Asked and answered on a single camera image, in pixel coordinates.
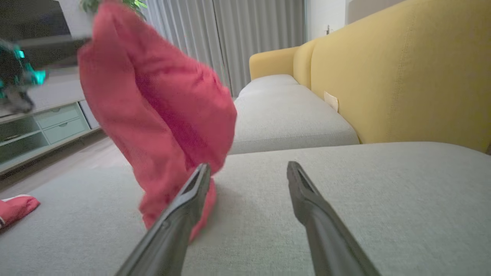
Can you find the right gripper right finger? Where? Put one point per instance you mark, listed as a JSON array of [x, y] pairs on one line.
[[330, 234]]

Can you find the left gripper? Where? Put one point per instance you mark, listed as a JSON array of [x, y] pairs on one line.
[[15, 80]]

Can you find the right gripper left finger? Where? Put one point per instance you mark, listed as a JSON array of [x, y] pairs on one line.
[[172, 230]]

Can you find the red garment with white trim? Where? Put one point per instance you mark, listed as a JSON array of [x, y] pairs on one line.
[[153, 107]]

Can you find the red shirt with white sleeves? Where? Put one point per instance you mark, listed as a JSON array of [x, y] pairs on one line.
[[15, 209]]

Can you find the large grey sofa seat cushion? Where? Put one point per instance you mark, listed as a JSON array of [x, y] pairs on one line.
[[364, 199]]

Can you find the pale green cabinet drawer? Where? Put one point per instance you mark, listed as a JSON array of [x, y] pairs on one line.
[[66, 130], [57, 115]]

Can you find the pale green TV cabinet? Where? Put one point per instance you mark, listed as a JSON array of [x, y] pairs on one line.
[[23, 142]]

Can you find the black flat television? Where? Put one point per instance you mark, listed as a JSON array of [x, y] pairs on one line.
[[30, 19]]

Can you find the medium grey sofa seat cushion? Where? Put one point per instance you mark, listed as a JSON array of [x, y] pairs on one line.
[[287, 122]]

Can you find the beige sofa label tag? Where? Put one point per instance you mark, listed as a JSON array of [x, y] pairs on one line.
[[331, 101]]

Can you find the green houseplant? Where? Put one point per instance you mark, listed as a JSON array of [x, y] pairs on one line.
[[134, 4]]

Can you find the small grey sofa seat cushion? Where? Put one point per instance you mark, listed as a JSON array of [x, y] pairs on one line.
[[268, 81]]

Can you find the narrow yellow sofa backrest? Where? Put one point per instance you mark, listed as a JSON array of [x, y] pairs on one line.
[[303, 63]]

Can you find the large yellow sofa backrest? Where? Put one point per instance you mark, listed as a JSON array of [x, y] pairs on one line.
[[402, 76]]

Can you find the yellow sofa armrest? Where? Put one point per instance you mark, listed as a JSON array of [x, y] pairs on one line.
[[270, 61]]

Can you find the grey pleated curtain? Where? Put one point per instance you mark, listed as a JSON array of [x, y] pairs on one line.
[[238, 38]]

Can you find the small dark wall fixture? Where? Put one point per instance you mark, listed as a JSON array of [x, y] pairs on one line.
[[328, 30]]

